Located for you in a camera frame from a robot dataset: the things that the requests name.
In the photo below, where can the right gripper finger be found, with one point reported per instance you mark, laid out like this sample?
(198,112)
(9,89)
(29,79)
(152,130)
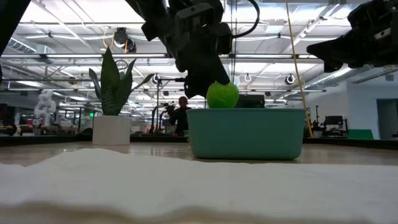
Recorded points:
(348,42)
(348,56)

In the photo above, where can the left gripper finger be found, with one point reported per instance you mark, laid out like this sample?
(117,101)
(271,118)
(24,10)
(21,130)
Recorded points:
(194,85)
(217,70)

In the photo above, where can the green toy cabbage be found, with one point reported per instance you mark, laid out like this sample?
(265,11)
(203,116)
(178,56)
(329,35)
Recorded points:
(222,96)

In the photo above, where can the person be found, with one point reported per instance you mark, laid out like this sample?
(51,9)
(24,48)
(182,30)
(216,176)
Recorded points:
(183,119)

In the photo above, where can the black perforated computer case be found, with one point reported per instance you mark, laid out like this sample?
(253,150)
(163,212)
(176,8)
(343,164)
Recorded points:
(252,101)

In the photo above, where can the black monitor workstation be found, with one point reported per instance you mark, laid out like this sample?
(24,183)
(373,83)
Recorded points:
(333,120)

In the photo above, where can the teal plastic bin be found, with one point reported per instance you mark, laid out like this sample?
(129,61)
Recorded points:
(245,133)

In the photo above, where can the green board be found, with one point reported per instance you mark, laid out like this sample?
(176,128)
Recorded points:
(360,134)

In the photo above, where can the potted artificial snake plant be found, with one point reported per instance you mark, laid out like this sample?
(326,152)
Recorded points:
(112,93)

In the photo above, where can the white folded cloth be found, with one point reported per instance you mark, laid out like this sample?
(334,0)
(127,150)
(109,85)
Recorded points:
(199,186)

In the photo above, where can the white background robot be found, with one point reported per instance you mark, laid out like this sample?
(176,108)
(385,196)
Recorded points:
(45,109)

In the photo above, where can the black background gantry frame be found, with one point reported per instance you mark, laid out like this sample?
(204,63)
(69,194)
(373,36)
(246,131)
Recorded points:
(179,80)

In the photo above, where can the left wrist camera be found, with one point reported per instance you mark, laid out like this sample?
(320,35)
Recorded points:
(194,17)

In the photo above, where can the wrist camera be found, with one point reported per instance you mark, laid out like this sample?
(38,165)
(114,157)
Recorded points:
(370,12)
(194,17)

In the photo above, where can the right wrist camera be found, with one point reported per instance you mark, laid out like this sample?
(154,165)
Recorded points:
(370,12)

